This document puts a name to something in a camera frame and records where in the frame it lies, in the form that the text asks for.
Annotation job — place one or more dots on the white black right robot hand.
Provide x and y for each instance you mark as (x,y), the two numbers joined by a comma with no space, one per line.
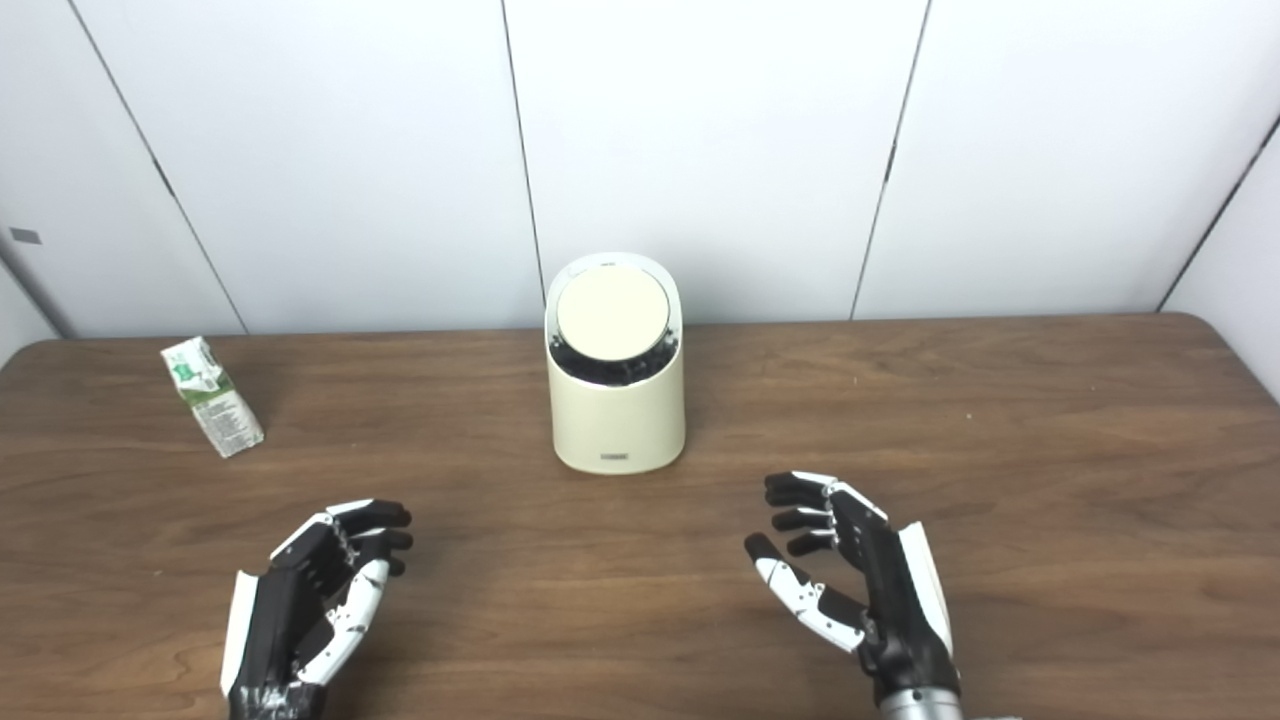
(900,610)

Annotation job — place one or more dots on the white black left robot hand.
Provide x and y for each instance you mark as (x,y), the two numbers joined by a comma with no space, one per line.
(285,600)

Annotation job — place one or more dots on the green white milk carton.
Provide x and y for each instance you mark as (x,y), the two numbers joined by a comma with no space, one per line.
(212,400)

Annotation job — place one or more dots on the cream-colored desktop bin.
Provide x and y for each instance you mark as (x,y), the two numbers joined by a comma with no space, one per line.
(618,425)

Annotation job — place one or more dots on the round cream bin lid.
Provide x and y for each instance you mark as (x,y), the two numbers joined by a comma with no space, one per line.
(612,312)

